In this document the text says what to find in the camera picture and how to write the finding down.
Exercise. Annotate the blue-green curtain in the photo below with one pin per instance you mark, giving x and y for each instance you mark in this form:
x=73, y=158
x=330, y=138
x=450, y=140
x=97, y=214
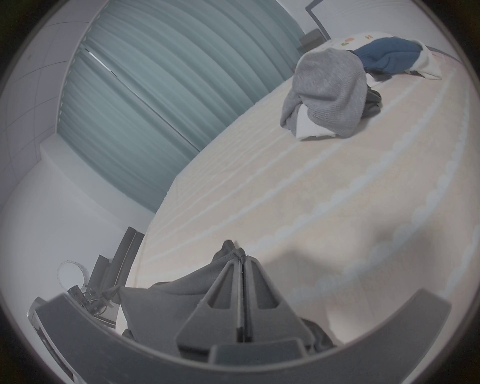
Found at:
x=112, y=142
x=195, y=56

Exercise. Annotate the white printed pillow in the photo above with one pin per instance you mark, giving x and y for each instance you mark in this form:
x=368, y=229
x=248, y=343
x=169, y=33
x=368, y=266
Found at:
x=352, y=40

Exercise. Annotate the bed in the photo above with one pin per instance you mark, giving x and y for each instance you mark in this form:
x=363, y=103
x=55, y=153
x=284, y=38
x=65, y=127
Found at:
x=337, y=187

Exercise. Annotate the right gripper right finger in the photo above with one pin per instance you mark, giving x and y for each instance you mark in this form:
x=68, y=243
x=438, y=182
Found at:
x=270, y=318

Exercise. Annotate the pile of clothes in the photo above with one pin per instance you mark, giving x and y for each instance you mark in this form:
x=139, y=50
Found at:
x=330, y=90

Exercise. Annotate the round white mirror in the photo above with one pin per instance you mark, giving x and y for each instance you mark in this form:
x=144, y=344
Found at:
x=71, y=275

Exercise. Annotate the grey bedside table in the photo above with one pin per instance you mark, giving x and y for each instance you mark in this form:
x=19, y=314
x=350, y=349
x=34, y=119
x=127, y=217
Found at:
x=311, y=39

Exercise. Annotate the black T-shirt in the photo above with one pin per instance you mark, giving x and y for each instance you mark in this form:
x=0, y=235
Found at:
x=161, y=303

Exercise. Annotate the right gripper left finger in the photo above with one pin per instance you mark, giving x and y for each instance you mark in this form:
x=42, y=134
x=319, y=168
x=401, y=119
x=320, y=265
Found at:
x=217, y=318

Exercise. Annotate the black chest of drawers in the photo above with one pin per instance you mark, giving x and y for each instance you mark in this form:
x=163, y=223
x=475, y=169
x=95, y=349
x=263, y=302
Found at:
x=125, y=255

